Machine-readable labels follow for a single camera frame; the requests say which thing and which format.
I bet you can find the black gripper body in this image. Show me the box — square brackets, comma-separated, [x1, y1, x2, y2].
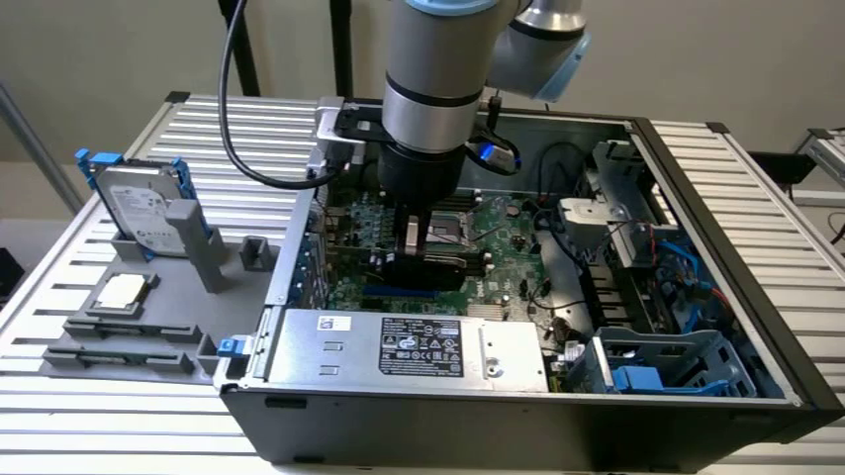
[376, 142, 467, 220]

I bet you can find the black graphics card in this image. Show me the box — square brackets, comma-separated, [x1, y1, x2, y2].
[384, 250, 464, 293]

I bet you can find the blue expansion slot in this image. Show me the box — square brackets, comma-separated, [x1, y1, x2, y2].
[360, 285, 440, 302]

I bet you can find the CPU socket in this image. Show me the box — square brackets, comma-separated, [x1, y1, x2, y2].
[421, 196, 507, 249]

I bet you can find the green motherboard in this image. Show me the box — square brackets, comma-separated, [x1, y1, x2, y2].
[313, 189, 586, 343]

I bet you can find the silver power supply unit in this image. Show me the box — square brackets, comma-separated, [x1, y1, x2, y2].
[263, 308, 552, 395]

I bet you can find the black stand pole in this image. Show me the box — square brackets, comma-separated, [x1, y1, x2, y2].
[328, 0, 356, 98]
[229, 0, 264, 98]

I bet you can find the silver metal drive cage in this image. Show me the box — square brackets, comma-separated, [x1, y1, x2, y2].
[555, 140, 682, 269]

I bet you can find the blue case latch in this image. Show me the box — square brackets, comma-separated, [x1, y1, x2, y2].
[216, 334, 253, 358]

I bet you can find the blue disk caddy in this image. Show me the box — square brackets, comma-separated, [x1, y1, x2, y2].
[74, 147, 223, 260]

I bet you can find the grey parts rack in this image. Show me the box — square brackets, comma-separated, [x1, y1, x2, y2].
[41, 200, 287, 383]

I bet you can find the silver hard disk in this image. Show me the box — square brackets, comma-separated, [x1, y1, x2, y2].
[96, 164, 188, 258]

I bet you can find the black open PC case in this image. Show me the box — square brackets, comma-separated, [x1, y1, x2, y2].
[214, 105, 845, 465]

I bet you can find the silver CPU chip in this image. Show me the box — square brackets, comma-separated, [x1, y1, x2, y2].
[92, 274, 150, 311]

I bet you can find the blue grey disk bay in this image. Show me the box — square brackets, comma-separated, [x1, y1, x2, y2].
[571, 325, 759, 398]

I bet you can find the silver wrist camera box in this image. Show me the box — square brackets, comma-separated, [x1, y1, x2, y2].
[305, 95, 385, 180]

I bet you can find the black wire loop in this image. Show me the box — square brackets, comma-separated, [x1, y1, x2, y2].
[536, 142, 590, 200]

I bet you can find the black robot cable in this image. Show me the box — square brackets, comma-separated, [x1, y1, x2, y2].
[217, 0, 349, 191]

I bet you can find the blue data wire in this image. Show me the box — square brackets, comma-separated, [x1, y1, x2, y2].
[650, 236, 731, 333]

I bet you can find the grey metal frame leg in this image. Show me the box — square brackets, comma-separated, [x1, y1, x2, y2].
[0, 81, 82, 215]

